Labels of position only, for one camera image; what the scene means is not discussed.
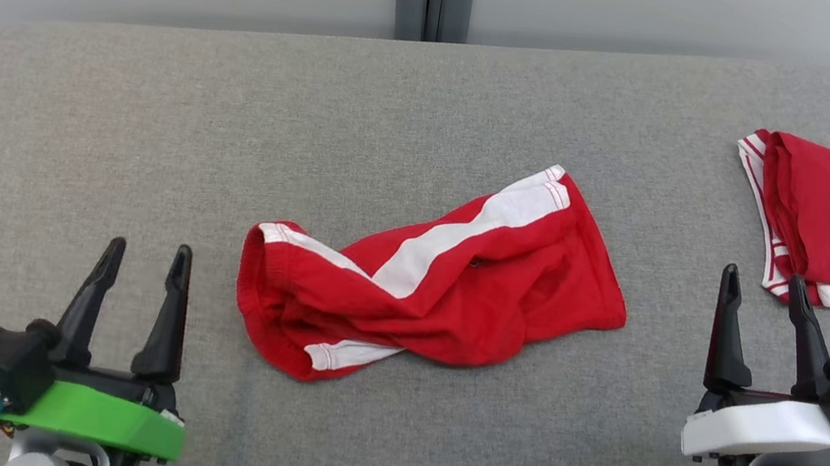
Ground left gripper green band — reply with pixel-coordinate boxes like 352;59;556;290
0;219;217;466

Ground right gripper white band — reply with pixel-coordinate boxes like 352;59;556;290
677;260;830;466

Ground red shorts with white stripe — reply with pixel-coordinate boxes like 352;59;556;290
222;115;651;434

